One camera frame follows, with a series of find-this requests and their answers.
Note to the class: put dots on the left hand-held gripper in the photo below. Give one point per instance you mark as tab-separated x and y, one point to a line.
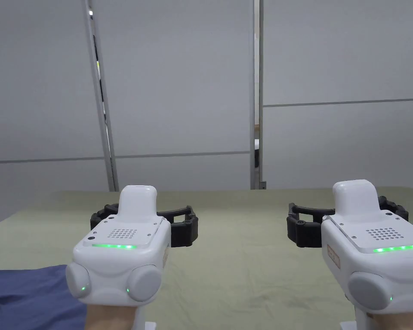
120	261

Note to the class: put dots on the dark blue shirt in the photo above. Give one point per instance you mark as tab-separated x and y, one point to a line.
31	299

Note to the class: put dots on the person's left hand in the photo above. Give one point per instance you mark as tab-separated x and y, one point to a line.
110	318

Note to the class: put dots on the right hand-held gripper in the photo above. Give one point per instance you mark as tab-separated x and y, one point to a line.
375	261

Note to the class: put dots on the person's right hand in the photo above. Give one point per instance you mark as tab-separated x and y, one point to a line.
401	319

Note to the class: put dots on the bed with pale green sheet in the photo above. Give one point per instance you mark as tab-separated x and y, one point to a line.
241	268

